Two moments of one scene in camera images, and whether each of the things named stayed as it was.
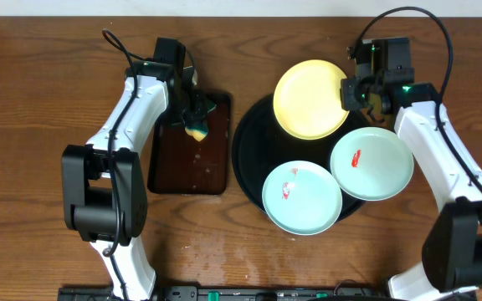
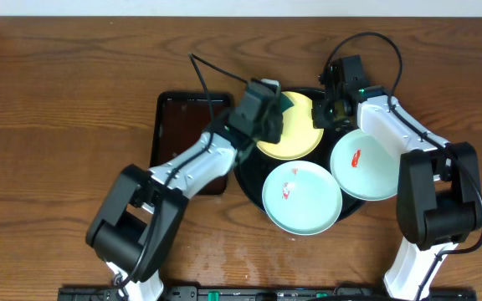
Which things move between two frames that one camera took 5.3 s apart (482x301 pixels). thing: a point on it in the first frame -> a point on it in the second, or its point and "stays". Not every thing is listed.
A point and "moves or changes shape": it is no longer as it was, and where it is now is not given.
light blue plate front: x=302 y=197 stays
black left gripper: x=197 y=110 -> x=272 y=126
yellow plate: x=307 y=99 moves or changes shape
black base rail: x=193 y=293 stays
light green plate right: x=371 y=164 stays
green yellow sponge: x=200 y=130 -> x=286 y=104
